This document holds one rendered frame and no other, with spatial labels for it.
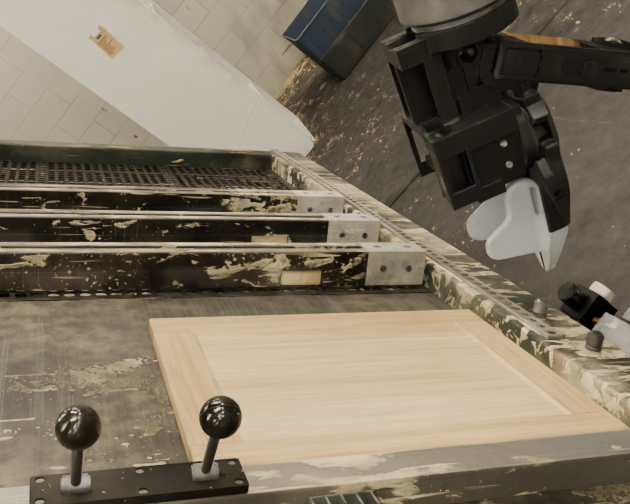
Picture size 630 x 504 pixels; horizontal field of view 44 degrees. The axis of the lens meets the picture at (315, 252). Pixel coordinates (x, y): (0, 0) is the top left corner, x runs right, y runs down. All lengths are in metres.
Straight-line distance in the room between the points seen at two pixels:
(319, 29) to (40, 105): 2.27
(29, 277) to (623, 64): 1.06
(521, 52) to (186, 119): 4.33
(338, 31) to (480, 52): 4.70
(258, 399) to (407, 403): 0.20
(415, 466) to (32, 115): 5.61
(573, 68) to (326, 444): 0.54
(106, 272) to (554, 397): 0.76
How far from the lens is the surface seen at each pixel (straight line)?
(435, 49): 0.50
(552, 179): 0.53
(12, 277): 1.39
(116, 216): 1.61
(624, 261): 2.57
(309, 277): 1.47
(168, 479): 0.78
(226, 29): 6.14
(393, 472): 0.84
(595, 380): 1.15
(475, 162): 0.52
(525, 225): 0.57
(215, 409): 0.68
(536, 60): 0.53
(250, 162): 2.61
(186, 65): 4.73
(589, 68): 0.55
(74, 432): 0.67
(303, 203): 1.93
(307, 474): 0.82
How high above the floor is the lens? 1.74
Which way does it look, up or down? 25 degrees down
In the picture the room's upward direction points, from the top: 55 degrees counter-clockwise
